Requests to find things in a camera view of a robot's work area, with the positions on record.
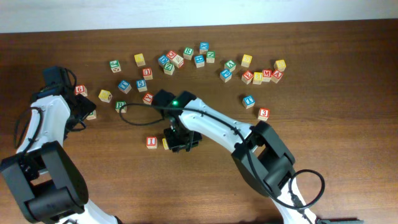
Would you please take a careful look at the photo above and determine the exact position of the yellow C block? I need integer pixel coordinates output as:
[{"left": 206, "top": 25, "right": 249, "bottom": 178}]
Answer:
[{"left": 162, "top": 138, "right": 169, "bottom": 150}]

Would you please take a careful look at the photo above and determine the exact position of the red I block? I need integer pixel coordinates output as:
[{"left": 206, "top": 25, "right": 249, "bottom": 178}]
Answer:
[{"left": 146, "top": 136, "right": 158, "bottom": 149}]

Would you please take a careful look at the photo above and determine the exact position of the green R block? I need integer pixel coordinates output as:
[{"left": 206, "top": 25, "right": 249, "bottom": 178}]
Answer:
[{"left": 183, "top": 47, "right": 194, "bottom": 60}]

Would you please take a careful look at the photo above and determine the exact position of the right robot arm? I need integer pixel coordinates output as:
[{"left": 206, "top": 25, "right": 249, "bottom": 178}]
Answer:
[{"left": 152, "top": 90, "right": 319, "bottom": 223}]

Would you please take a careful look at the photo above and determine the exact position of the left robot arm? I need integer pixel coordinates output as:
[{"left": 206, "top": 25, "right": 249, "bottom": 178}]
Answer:
[{"left": 1, "top": 66, "right": 120, "bottom": 224}]

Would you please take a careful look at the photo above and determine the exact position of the red 6 block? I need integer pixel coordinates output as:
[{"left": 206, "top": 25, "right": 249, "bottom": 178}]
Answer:
[{"left": 75, "top": 85, "right": 88, "bottom": 97}]

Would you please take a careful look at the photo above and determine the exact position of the green B block left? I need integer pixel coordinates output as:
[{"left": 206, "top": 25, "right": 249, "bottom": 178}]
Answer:
[{"left": 86, "top": 110, "right": 96, "bottom": 120}]

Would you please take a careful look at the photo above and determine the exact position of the green b block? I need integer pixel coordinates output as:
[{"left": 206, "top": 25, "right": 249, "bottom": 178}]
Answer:
[
  {"left": 86, "top": 110, "right": 96, "bottom": 120},
  {"left": 115, "top": 101, "right": 127, "bottom": 113}
]

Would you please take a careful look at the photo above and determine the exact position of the red Y block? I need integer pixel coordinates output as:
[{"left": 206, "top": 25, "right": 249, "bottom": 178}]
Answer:
[{"left": 142, "top": 93, "right": 154, "bottom": 105}]

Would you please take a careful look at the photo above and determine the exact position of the green J block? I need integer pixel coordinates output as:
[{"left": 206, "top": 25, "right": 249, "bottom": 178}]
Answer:
[{"left": 109, "top": 60, "right": 121, "bottom": 73}]

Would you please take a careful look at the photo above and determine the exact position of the blue 5 block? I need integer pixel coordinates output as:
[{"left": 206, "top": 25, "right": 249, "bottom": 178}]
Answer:
[{"left": 136, "top": 80, "right": 147, "bottom": 92}]

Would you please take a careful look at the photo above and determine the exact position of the blue T block left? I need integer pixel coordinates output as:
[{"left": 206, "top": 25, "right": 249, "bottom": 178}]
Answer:
[{"left": 118, "top": 80, "right": 132, "bottom": 94}]

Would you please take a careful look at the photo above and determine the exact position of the blue t block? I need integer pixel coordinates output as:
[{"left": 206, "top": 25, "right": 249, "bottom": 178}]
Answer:
[
  {"left": 243, "top": 95, "right": 255, "bottom": 109},
  {"left": 118, "top": 80, "right": 132, "bottom": 94}
]

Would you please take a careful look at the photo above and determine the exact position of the green Z block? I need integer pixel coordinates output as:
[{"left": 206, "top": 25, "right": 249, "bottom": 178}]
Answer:
[{"left": 164, "top": 63, "right": 175, "bottom": 75}]

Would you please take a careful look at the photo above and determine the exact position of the red U block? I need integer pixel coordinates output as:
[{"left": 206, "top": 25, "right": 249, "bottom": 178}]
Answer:
[{"left": 142, "top": 68, "right": 153, "bottom": 80}]

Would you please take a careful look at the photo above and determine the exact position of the plain face red-edged block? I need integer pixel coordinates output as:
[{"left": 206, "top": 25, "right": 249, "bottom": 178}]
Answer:
[{"left": 170, "top": 55, "right": 184, "bottom": 68}]

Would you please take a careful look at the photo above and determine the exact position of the blue T block right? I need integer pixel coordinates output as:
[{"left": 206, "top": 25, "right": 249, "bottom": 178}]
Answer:
[{"left": 243, "top": 95, "right": 255, "bottom": 109}]

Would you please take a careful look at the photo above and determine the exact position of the blue P block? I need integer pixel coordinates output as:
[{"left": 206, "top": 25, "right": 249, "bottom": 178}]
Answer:
[{"left": 220, "top": 69, "right": 232, "bottom": 83}]

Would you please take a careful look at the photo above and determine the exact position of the blue D block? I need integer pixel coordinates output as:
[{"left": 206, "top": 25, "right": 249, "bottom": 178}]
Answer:
[{"left": 158, "top": 55, "right": 169, "bottom": 68}]

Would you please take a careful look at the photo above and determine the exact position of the blue H block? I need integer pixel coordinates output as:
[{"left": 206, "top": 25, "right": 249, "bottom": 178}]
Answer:
[{"left": 194, "top": 55, "right": 205, "bottom": 68}]

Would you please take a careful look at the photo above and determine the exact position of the yellow block top left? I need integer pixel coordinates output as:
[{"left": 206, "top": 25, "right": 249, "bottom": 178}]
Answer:
[{"left": 134, "top": 54, "right": 146, "bottom": 67}]

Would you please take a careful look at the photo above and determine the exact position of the red Q block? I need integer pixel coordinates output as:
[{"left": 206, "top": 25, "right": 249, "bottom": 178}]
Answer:
[{"left": 166, "top": 50, "right": 177, "bottom": 60}]

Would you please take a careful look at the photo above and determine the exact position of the red 3 block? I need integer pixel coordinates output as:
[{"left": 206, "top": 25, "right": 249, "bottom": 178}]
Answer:
[{"left": 257, "top": 108, "right": 271, "bottom": 121}]

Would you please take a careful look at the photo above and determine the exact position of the green N block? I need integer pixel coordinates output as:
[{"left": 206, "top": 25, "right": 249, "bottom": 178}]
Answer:
[{"left": 206, "top": 51, "right": 215, "bottom": 63}]

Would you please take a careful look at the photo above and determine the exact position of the green V block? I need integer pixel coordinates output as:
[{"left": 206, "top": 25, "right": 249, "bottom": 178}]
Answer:
[{"left": 224, "top": 60, "right": 236, "bottom": 72}]

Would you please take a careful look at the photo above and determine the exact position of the red E block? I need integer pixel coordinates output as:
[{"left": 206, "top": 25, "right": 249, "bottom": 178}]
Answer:
[{"left": 241, "top": 70, "right": 254, "bottom": 85}]

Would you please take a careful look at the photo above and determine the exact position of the blue X block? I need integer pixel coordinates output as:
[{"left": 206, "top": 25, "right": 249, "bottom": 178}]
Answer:
[{"left": 199, "top": 42, "right": 209, "bottom": 54}]

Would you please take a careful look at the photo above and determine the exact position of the yellow B block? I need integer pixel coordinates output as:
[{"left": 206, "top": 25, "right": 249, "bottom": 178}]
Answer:
[{"left": 252, "top": 72, "right": 262, "bottom": 85}]

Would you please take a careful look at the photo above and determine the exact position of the yellow block top right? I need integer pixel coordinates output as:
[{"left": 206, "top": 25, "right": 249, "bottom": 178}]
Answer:
[{"left": 241, "top": 54, "right": 252, "bottom": 68}]

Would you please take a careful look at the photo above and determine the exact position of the red M block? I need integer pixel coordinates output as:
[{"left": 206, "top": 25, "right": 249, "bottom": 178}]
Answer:
[{"left": 262, "top": 70, "right": 272, "bottom": 82}]

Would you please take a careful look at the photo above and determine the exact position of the red A block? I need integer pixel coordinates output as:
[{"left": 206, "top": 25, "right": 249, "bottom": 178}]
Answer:
[{"left": 271, "top": 70, "right": 283, "bottom": 83}]

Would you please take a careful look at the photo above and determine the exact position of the yellow block far right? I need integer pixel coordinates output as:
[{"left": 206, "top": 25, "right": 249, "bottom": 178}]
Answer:
[{"left": 274, "top": 60, "right": 286, "bottom": 72}]

